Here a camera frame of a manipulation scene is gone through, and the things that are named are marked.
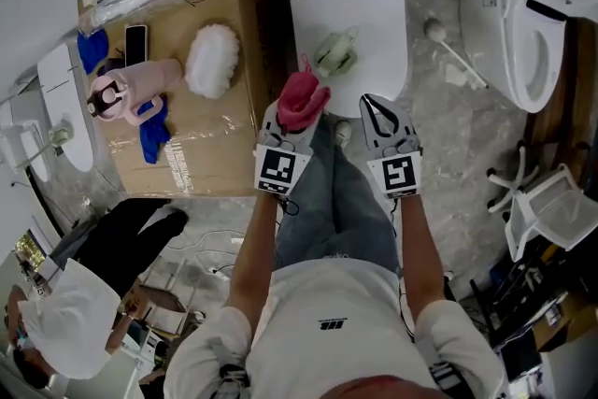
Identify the white paper scrap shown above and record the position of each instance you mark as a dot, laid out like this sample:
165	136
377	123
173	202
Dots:
455	75

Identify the large cardboard box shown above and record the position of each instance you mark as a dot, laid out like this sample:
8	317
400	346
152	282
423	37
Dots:
210	140

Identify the person's blue jeans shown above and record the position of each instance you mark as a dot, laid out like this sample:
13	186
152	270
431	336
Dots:
336	210

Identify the white toilet with flat lid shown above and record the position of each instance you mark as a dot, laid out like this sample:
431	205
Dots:
65	98

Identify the pale green toilet brush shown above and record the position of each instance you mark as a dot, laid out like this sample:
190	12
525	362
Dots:
61	136
334	49

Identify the white toilet with open seat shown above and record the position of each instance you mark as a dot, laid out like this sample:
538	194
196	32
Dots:
495	37

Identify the white fluffy duster head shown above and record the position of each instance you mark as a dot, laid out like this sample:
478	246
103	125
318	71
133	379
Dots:
212	61

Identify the brown cardboard box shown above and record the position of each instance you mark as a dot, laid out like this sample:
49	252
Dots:
565	322

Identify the person's left forearm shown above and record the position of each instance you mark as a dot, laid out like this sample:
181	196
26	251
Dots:
252	257

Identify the white plastic chair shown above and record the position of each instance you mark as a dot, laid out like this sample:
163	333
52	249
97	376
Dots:
542	205

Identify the white toilet with closed lid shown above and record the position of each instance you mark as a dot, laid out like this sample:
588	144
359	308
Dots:
348	9

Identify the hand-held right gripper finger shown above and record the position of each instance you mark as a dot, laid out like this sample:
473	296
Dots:
369	121
402	121

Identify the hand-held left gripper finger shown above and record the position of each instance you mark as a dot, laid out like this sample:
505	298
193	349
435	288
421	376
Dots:
270	121
310	133

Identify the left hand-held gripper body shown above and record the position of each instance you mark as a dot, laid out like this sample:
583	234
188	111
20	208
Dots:
275	168

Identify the blue cloth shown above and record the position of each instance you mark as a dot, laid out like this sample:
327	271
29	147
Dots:
92	51
153	135

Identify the cluttered black shelf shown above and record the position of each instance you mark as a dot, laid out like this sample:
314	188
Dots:
523	294

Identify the pink cloth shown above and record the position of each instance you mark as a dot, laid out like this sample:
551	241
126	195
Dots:
301	100

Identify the brown wooden platform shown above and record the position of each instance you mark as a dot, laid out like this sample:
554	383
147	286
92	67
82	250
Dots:
574	107

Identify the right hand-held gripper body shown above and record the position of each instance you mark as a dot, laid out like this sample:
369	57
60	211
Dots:
397	170

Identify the person's right forearm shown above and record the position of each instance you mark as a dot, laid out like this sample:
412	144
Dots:
420	257

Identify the black smartphone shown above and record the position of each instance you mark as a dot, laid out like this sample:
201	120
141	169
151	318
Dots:
135	46

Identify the white round-head brush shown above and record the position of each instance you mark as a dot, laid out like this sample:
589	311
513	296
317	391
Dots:
434	29

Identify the person in white coat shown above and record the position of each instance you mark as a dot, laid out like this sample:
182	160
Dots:
327	308

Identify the person's white shoe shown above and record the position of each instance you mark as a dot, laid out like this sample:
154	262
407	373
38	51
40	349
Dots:
343	134

